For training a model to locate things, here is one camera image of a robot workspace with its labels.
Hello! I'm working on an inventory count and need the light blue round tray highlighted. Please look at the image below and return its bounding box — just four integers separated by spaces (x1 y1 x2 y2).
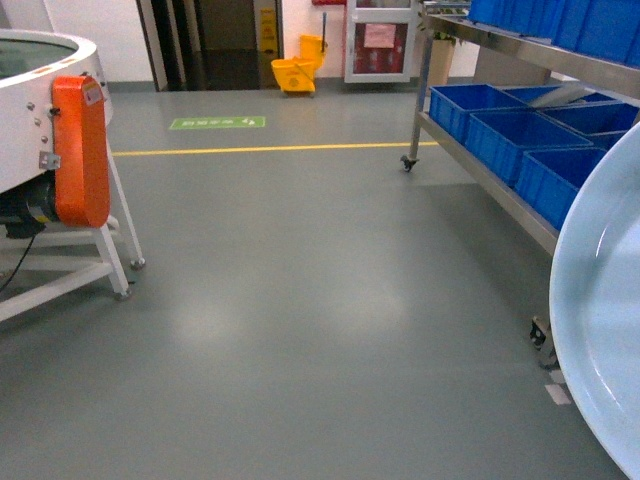
549 127 639 479

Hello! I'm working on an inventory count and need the blue bin on shelf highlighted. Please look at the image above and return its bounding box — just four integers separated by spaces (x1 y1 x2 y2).
515 148 606 231
465 111 593 187
429 84 529 144

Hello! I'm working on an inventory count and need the stainless steel shelf rack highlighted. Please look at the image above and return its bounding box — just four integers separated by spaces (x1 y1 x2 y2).
399 0 640 371

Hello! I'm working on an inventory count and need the green floor sign sticker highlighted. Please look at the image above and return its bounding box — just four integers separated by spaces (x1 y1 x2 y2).
169 116 266 131

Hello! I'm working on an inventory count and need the yellow mop bucket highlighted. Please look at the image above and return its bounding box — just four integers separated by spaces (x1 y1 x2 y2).
271 34 327 95

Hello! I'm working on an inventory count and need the white fire equipment cabinet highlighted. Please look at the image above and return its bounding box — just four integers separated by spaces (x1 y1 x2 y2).
343 0 420 84

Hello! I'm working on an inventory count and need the yellow wet floor sign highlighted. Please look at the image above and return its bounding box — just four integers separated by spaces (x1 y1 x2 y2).
259 8 278 54

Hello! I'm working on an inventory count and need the orange motor guard cover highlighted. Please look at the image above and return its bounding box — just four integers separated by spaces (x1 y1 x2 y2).
52 76 110 228

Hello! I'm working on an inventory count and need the white round conveyor machine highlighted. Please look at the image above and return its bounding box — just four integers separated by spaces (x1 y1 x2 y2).
1 29 145 320

